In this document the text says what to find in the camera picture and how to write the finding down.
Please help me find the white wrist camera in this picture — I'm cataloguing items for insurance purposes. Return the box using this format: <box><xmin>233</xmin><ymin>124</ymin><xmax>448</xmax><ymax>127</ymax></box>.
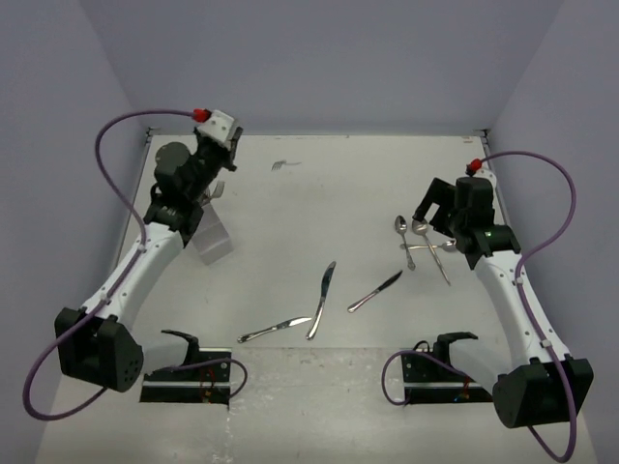
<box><xmin>197</xmin><ymin>110</ymin><xmax>238</xmax><ymax>145</ymax></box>
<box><xmin>476</xmin><ymin>167</ymin><xmax>497</xmax><ymax>186</ymax></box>

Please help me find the right corner metal bracket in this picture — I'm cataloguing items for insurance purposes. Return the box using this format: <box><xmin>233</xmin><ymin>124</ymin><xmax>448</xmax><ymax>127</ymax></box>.
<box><xmin>474</xmin><ymin>129</ymin><xmax>489</xmax><ymax>145</ymax></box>

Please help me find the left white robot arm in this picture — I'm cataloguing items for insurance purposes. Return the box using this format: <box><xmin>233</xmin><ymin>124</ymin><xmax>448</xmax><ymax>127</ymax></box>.
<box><xmin>54</xmin><ymin>126</ymin><xmax>243</xmax><ymax>392</ymax></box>

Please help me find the clear plastic utensil container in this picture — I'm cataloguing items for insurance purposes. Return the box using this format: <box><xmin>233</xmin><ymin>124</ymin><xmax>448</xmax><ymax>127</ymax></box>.
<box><xmin>190</xmin><ymin>203</ymin><xmax>233</xmax><ymax>266</ymax></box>

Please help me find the steel knife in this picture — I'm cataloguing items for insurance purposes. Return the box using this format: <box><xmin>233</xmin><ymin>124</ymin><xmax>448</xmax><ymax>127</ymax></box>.
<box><xmin>306</xmin><ymin>261</ymin><xmax>337</xmax><ymax>341</ymax></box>
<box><xmin>237</xmin><ymin>316</ymin><xmax>311</xmax><ymax>343</ymax></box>
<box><xmin>346</xmin><ymin>270</ymin><xmax>403</xmax><ymax>313</ymax></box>

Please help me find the crosswise steel spoon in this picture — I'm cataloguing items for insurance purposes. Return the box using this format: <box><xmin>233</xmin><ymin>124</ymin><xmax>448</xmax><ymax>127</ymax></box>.
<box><xmin>399</xmin><ymin>240</ymin><xmax>457</xmax><ymax>252</ymax></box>

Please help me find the large steel spoon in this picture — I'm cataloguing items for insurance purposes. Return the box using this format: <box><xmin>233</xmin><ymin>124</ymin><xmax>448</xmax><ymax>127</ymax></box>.
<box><xmin>411</xmin><ymin>219</ymin><xmax>452</xmax><ymax>286</ymax></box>

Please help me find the steel fork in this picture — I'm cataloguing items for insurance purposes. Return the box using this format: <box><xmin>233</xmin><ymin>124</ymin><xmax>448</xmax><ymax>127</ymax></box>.
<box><xmin>207</xmin><ymin>181</ymin><xmax>225</xmax><ymax>200</ymax></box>
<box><xmin>271</xmin><ymin>159</ymin><xmax>301</xmax><ymax>171</ymax></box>

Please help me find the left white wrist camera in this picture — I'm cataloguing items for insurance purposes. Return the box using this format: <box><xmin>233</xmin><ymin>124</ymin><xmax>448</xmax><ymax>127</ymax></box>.
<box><xmin>197</xmin><ymin>110</ymin><xmax>238</xmax><ymax>145</ymax></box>

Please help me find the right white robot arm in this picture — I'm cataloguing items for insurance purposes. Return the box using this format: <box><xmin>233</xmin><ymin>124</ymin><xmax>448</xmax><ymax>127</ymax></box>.
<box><xmin>413</xmin><ymin>177</ymin><xmax>594</xmax><ymax>428</ymax></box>

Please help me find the steel knife lower left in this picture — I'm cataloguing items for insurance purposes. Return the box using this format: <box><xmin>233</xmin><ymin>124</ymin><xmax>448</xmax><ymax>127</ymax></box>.
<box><xmin>237</xmin><ymin>316</ymin><xmax>311</xmax><ymax>343</ymax></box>

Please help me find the small ornate steel spoon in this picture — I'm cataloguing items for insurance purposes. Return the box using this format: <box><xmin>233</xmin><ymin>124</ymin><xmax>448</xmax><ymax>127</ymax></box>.
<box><xmin>394</xmin><ymin>215</ymin><xmax>416</xmax><ymax>272</ymax></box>

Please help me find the steel knife right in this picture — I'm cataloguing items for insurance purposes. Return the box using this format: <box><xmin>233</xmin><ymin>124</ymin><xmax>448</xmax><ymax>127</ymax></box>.
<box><xmin>346</xmin><ymin>270</ymin><xmax>403</xmax><ymax>313</ymax></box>

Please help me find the corner metal bracket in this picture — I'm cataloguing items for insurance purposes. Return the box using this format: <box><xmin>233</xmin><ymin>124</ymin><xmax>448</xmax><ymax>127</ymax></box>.
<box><xmin>144</xmin><ymin>127</ymin><xmax>161</xmax><ymax>145</ymax></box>
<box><xmin>474</xmin><ymin>129</ymin><xmax>489</xmax><ymax>145</ymax></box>

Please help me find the left corner metal bracket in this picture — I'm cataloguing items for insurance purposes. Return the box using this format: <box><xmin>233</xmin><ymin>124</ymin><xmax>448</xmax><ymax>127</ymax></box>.
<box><xmin>144</xmin><ymin>127</ymin><xmax>161</xmax><ymax>145</ymax></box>

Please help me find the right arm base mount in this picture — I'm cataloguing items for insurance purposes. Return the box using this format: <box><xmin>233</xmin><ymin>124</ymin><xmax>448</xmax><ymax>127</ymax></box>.
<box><xmin>380</xmin><ymin>332</ymin><xmax>492</xmax><ymax>407</ymax></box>

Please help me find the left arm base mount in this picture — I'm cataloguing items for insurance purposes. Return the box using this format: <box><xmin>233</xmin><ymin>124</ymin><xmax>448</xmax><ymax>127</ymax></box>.
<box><xmin>139</xmin><ymin>330</ymin><xmax>249</xmax><ymax>406</ymax></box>

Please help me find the steel knife centre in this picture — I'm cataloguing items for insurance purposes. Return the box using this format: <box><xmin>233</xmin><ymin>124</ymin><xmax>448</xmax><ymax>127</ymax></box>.
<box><xmin>306</xmin><ymin>261</ymin><xmax>337</xmax><ymax>341</ymax></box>

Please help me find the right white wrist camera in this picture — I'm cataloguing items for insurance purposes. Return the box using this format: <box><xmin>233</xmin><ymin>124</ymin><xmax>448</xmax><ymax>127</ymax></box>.
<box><xmin>476</xmin><ymin>167</ymin><xmax>497</xmax><ymax>186</ymax></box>

